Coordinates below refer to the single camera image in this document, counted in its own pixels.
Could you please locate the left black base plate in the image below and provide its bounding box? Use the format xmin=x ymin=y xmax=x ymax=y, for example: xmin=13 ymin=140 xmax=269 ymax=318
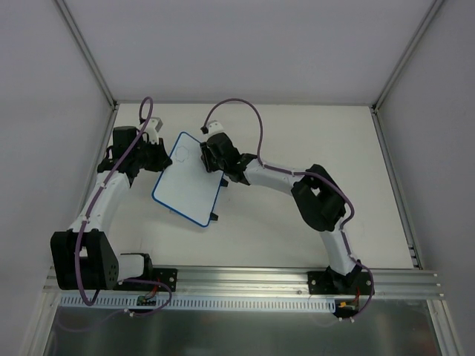
xmin=113 ymin=267 xmax=178 ymax=292

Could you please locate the aluminium mounting rail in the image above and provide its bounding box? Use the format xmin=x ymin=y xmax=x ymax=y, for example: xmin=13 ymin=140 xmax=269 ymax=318
xmin=43 ymin=262 xmax=445 ymax=298

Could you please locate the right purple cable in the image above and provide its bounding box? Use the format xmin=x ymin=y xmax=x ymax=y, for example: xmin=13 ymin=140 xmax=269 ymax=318
xmin=202 ymin=97 xmax=375 ymax=320

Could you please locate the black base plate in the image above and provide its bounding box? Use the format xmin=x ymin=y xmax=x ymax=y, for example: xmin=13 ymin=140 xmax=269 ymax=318
xmin=307 ymin=270 xmax=373 ymax=295
xmin=113 ymin=267 xmax=178 ymax=292

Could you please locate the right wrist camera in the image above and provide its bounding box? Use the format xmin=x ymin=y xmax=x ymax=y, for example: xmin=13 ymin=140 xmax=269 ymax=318
xmin=200 ymin=120 xmax=224 ymax=138

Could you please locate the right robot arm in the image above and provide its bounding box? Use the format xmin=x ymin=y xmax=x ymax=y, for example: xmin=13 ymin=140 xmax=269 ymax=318
xmin=200 ymin=133 xmax=362 ymax=294

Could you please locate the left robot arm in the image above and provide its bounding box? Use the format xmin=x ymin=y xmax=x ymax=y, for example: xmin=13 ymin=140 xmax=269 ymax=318
xmin=50 ymin=119 xmax=172 ymax=290

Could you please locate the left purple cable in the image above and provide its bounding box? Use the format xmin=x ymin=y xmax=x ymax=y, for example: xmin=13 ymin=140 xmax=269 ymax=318
xmin=55 ymin=96 xmax=172 ymax=331

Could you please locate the white slotted cable duct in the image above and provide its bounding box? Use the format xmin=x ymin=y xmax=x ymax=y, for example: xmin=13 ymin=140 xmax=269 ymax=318
xmin=59 ymin=294 xmax=337 ymax=313

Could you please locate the blue framed whiteboard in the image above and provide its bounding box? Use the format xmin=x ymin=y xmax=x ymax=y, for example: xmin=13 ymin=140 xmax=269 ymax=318
xmin=151 ymin=131 xmax=223 ymax=228

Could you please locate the purple cable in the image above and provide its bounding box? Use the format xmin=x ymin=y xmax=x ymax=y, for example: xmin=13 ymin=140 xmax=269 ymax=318
xmin=55 ymin=96 xmax=172 ymax=331
xmin=202 ymin=97 xmax=375 ymax=320

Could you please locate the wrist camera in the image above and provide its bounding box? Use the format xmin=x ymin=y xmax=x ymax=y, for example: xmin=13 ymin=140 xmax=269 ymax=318
xmin=200 ymin=120 xmax=224 ymax=138
xmin=143 ymin=117 xmax=163 ymax=145

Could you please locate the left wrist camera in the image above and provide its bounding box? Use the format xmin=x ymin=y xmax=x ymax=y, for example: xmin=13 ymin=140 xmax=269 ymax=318
xmin=143 ymin=117 xmax=163 ymax=145

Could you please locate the left aluminium corner post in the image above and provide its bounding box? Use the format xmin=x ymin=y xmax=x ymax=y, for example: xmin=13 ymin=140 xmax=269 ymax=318
xmin=52 ymin=0 xmax=117 ymax=109

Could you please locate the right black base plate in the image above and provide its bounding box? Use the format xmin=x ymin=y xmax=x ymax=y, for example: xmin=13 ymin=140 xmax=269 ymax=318
xmin=307 ymin=270 xmax=373 ymax=295

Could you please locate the right aluminium corner post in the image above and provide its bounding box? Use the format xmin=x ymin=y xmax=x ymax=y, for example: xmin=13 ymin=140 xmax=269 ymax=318
xmin=372 ymin=0 xmax=446 ymax=112

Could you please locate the aluminium corner post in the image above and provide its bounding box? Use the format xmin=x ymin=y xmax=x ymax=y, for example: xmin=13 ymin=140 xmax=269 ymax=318
xmin=372 ymin=0 xmax=446 ymax=112
xmin=52 ymin=0 xmax=117 ymax=109

